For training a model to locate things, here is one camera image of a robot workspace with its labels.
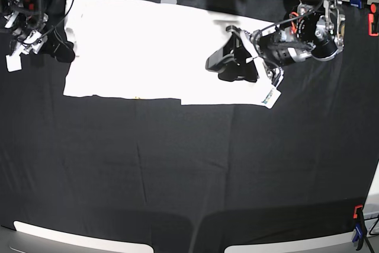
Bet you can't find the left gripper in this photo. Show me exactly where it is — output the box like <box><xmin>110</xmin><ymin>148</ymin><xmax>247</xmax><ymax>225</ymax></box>
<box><xmin>205</xmin><ymin>25</ymin><xmax>284</xmax><ymax>88</ymax></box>

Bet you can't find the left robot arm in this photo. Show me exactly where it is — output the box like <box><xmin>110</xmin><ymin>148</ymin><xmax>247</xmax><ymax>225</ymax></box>
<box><xmin>205</xmin><ymin>0</ymin><xmax>346</xmax><ymax>87</ymax></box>

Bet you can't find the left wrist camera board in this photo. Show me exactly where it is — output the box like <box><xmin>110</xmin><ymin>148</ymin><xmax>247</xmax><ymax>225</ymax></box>
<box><xmin>262</xmin><ymin>87</ymin><xmax>281</xmax><ymax>109</ymax></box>

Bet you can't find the red clamp far right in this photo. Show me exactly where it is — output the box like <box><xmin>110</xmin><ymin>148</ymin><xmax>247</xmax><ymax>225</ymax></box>
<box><xmin>368</xmin><ymin>2</ymin><xmax>378</xmax><ymax>37</ymax></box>

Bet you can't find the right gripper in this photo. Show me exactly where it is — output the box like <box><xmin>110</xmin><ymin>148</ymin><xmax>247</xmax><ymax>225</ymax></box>
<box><xmin>4</xmin><ymin>12</ymin><xmax>76</xmax><ymax>63</ymax></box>

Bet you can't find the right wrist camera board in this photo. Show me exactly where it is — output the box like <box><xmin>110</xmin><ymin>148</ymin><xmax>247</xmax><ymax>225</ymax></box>
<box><xmin>6</xmin><ymin>55</ymin><xmax>22</xmax><ymax>72</ymax></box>

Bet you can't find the red blue clamp near right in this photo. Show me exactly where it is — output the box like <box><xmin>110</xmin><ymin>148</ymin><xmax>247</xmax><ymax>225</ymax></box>
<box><xmin>352</xmin><ymin>204</ymin><xmax>367</xmax><ymax>251</ymax></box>

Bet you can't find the white printed t-shirt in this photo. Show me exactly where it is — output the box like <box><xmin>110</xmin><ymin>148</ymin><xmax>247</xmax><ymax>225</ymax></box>
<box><xmin>63</xmin><ymin>0</ymin><xmax>273</xmax><ymax>106</ymax></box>

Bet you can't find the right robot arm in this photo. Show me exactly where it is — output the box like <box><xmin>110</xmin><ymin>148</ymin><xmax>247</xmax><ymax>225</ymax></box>
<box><xmin>1</xmin><ymin>0</ymin><xmax>75</xmax><ymax>72</ymax></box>

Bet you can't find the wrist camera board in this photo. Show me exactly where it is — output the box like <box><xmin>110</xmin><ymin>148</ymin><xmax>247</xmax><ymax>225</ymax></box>
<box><xmin>262</xmin><ymin>87</ymin><xmax>281</xmax><ymax>109</ymax></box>
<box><xmin>6</xmin><ymin>55</ymin><xmax>22</xmax><ymax>72</ymax></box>

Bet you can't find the black table cloth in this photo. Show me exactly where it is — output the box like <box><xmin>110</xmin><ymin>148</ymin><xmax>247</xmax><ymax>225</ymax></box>
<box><xmin>1</xmin><ymin>5</ymin><xmax>378</xmax><ymax>252</ymax></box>

